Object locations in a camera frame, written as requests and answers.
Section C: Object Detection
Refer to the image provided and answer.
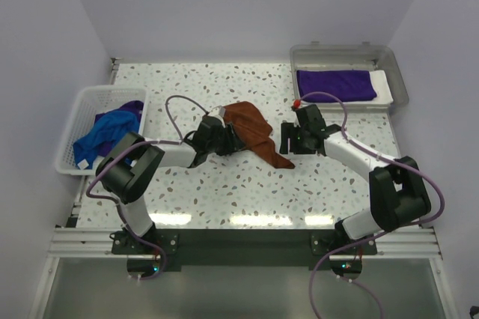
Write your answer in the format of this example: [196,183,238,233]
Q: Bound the brown towel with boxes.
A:
[223,101,295,169]

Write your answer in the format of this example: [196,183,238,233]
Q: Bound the purple towel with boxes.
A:
[94,100,144,157]
[296,70,377,103]

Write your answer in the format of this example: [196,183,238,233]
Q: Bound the blue towel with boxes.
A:
[73,110,140,170]

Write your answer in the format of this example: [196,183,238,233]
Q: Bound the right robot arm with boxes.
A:
[280,100,431,254]

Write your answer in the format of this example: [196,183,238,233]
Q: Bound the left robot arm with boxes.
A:
[92,115,245,255]

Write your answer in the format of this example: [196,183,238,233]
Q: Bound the clear plastic bin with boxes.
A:
[290,43,409,112]

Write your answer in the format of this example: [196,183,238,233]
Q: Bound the purple towel in basket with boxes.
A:
[94,100,144,157]

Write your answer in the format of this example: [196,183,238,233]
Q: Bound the white folded towel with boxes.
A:
[295,69,394,106]

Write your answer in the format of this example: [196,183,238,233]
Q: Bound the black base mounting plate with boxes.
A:
[111,228,379,273]

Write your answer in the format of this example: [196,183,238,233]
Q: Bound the white plastic laundry basket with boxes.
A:
[55,85,149,176]

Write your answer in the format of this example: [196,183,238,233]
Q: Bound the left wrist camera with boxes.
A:
[208,106,225,118]

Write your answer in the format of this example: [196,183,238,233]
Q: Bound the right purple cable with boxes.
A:
[291,92,446,319]

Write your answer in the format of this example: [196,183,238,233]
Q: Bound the purple cable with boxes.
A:
[85,94,210,281]
[291,92,446,319]

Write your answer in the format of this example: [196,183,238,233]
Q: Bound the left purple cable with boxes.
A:
[85,94,210,281]

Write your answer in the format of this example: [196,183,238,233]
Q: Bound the aluminium rail frame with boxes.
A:
[49,61,440,259]

